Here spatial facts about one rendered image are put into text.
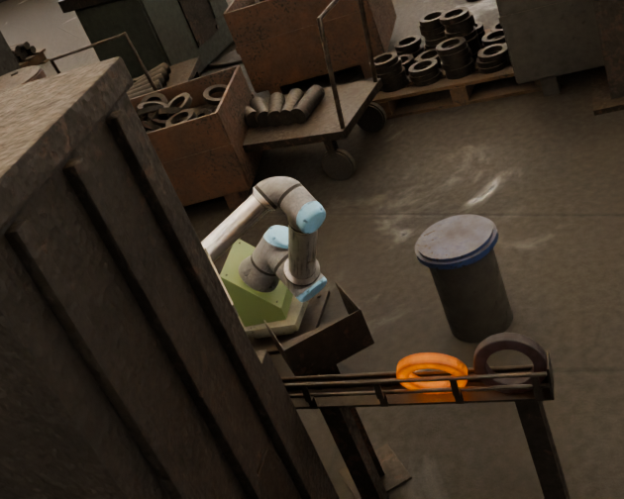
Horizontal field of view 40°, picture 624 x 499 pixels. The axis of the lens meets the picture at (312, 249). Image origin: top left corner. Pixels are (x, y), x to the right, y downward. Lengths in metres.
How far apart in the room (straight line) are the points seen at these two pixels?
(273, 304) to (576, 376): 1.32
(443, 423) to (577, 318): 0.69
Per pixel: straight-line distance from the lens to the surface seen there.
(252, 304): 3.79
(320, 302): 4.00
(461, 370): 2.28
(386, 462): 3.14
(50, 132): 1.66
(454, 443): 3.13
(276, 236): 3.65
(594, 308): 3.52
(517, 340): 2.25
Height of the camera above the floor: 2.19
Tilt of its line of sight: 29 degrees down
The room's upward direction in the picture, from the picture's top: 23 degrees counter-clockwise
